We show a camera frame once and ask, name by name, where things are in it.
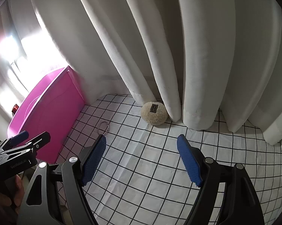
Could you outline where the white grid-pattern tablecloth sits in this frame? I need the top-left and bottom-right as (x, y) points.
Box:
(57, 94), (282, 224)

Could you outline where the beige fuzzy hair clip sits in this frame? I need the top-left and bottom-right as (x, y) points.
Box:
(140, 102), (168, 126)

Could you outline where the pink plastic storage box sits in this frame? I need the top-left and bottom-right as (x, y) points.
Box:
(7, 66), (85, 164)

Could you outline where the left hand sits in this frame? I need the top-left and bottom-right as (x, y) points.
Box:
(0, 175), (25, 224)

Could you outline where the small silver ring bracelet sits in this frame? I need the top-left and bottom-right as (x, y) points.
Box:
(97, 121), (111, 136)

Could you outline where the white curtain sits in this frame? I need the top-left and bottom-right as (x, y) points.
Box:
(0, 0), (282, 150)

